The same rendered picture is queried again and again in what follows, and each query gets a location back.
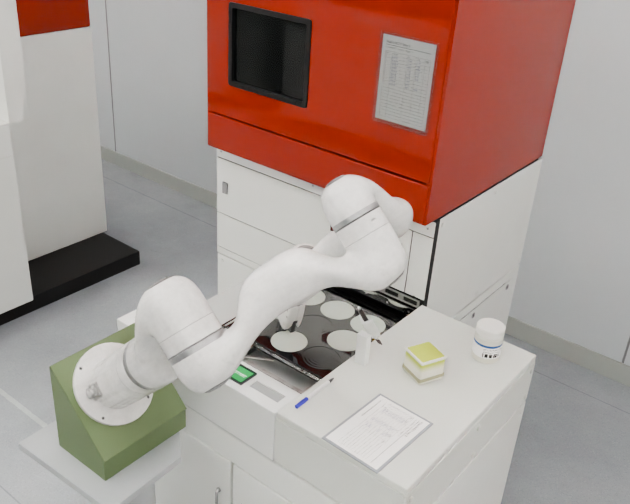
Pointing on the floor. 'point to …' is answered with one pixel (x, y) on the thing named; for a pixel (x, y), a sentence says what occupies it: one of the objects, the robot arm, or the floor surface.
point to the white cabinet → (497, 475)
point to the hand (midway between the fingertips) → (283, 324)
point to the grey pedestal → (44, 439)
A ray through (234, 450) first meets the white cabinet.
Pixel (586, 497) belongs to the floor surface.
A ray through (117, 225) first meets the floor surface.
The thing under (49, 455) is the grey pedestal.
